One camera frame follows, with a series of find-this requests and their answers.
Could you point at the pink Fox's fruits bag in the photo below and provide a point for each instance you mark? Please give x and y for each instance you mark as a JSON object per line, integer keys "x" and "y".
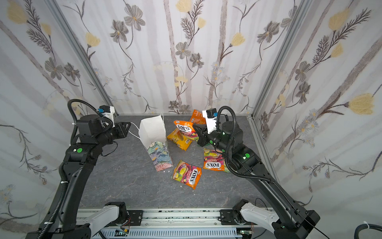
{"x": 213, "y": 160}

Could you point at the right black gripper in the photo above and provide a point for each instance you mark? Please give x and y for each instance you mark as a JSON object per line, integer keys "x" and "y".
{"x": 203, "y": 136}

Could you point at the white slotted cable duct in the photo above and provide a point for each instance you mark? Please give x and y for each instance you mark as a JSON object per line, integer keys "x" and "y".
{"x": 175, "y": 233}

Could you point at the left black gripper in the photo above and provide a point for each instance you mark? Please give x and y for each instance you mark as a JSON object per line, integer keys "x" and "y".
{"x": 120, "y": 127}

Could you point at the yellow snack bag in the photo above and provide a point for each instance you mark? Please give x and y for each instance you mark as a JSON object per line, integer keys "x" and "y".
{"x": 179, "y": 139}

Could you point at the white paper bag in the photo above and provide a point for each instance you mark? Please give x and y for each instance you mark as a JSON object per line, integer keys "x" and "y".
{"x": 152, "y": 134}

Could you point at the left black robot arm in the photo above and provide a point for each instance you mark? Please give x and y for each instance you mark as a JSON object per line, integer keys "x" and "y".
{"x": 92, "y": 131}

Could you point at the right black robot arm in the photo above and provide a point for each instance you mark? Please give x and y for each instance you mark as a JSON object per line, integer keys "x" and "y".
{"x": 287, "y": 219}

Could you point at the lime Fox's candy bag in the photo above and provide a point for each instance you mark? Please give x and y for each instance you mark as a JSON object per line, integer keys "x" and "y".
{"x": 226, "y": 168}

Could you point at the small orange snack packet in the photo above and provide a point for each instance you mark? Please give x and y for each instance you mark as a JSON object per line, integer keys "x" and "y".
{"x": 197, "y": 118}

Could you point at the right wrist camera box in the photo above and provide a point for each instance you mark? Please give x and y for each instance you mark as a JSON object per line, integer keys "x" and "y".
{"x": 210, "y": 116}

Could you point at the orange Fox's candy bag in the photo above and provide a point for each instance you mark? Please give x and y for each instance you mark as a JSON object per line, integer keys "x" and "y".
{"x": 187, "y": 129}

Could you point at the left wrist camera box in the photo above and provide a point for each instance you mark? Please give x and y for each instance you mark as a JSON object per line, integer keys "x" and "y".
{"x": 108, "y": 111}

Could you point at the orange pink Fox's bag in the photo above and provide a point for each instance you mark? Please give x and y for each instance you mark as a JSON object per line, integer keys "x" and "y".
{"x": 187, "y": 174}

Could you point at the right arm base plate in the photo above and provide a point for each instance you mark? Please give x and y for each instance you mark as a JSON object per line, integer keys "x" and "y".
{"x": 231, "y": 217}

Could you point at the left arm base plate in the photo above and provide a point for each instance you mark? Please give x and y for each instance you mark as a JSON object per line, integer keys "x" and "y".
{"x": 134, "y": 217}

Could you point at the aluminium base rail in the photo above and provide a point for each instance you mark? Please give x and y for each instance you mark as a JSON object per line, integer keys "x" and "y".
{"x": 155, "y": 218}

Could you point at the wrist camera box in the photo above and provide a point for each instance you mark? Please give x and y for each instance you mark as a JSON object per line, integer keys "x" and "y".
{"x": 108, "y": 111}
{"x": 210, "y": 116}

